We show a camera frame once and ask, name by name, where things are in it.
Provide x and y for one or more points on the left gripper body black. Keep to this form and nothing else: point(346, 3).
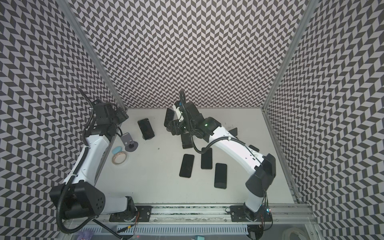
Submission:
point(120, 116)

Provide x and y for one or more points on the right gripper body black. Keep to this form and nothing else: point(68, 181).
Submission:
point(175, 120)

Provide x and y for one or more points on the phone teal edge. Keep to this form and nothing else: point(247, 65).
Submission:
point(169, 117)

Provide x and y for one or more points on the grey round stand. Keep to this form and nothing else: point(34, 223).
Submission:
point(129, 143)

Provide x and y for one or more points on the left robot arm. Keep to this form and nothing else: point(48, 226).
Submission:
point(77, 200)

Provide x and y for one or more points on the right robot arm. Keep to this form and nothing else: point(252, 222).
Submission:
point(261, 168)

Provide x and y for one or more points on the black centre stand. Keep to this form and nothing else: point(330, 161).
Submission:
point(186, 141)

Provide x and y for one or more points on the black folding stand right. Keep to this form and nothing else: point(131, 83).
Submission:
point(234, 132)

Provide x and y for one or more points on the blue oval object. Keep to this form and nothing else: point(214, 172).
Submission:
point(116, 150)

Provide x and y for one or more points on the tape roll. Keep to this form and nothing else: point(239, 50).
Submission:
point(119, 158)

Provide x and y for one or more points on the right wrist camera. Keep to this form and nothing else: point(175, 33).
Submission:
point(177, 109)

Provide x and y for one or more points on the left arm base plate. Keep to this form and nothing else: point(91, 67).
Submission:
point(138, 214)

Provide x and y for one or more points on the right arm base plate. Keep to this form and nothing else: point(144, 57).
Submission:
point(243, 214)

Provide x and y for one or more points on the aluminium rail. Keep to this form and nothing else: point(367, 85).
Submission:
point(222, 214)

